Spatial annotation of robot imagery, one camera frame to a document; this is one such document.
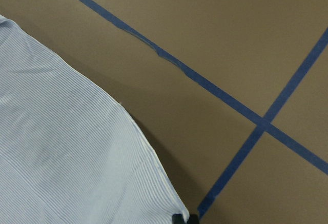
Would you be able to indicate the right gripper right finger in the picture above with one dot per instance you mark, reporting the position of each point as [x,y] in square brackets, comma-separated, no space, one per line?
[193,219]

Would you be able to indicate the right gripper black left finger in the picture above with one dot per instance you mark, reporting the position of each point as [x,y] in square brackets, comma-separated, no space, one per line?
[177,219]

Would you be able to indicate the light blue striped shirt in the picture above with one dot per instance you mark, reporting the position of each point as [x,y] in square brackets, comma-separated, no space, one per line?
[70,153]

